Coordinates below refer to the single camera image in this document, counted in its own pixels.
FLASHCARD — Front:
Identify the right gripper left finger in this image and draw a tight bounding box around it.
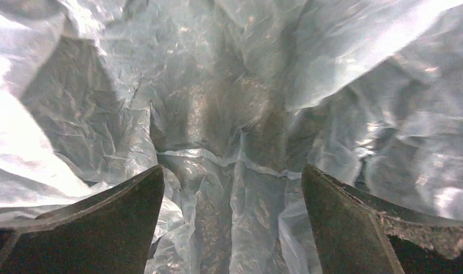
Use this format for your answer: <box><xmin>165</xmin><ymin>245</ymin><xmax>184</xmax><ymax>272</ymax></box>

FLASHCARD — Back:
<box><xmin>0</xmin><ymin>165</ymin><xmax>164</xmax><ymax>273</ymax></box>

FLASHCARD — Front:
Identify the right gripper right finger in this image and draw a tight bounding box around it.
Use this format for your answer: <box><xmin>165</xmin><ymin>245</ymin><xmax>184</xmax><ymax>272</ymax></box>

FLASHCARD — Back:
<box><xmin>301</xmin><ymin>165</ymin><xmax>463</xmax><ymax>273</ymax></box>

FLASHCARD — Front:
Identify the light blue plastic trash bag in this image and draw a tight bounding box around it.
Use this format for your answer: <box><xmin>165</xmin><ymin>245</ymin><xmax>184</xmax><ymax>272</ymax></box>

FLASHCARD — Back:
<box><xmin>0</xmin><ymin>1</ymin><xmax>463</xmax><ymax>273</ymax></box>

